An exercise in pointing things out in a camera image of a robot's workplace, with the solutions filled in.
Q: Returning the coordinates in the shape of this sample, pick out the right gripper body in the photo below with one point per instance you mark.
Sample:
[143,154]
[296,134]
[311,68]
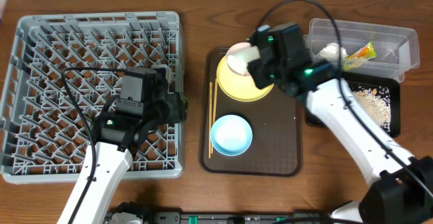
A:
[267,74]

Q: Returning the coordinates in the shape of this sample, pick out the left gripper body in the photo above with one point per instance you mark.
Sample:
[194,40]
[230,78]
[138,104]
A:
[178,107]

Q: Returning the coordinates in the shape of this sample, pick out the white pink bowl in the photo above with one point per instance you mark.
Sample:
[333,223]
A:
[239,55]

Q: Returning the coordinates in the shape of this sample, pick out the white tissue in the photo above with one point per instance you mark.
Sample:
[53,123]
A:
[332,51]

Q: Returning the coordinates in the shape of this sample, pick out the green orange snack wrapper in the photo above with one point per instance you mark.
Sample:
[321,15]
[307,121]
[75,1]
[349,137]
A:
[361,56]

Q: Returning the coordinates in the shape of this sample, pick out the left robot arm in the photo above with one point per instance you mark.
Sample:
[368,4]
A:
[115,135]

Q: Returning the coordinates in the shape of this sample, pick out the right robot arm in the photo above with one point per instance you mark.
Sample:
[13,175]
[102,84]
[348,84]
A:
[400,185]

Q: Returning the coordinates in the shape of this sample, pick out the black waste tray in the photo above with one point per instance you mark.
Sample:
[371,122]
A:
[355,81]

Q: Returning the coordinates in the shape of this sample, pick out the clear plastic waste bin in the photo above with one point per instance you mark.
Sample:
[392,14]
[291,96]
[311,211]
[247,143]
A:
[397,48]

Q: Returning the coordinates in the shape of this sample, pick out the grey plastic dishwasher rack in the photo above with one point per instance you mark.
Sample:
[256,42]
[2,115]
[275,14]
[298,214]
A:
[61,60]

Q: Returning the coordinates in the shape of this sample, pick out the left wooden chopstick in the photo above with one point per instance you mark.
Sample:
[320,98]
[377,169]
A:
[210,120]

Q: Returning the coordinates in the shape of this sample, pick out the wooden chopstick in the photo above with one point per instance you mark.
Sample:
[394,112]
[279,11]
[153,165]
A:
[214,110]
[210,120]

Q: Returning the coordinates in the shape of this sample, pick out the right wooden chopstick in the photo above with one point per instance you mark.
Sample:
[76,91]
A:
[214,110]

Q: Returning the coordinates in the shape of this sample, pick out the yellow round plate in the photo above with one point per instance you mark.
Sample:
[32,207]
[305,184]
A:
[237,87]

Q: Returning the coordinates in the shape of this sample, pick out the light blue bowl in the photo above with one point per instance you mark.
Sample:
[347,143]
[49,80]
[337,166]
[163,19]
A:
[231,135]

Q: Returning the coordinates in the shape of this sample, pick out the dark brown serving tray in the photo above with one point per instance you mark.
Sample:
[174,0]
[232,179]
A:
[276,122]

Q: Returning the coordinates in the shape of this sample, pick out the food scraps pile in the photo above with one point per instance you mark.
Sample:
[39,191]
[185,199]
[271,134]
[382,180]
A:
[376,102]

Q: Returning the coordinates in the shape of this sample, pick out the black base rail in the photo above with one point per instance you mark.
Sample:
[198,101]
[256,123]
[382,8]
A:
[131,212]

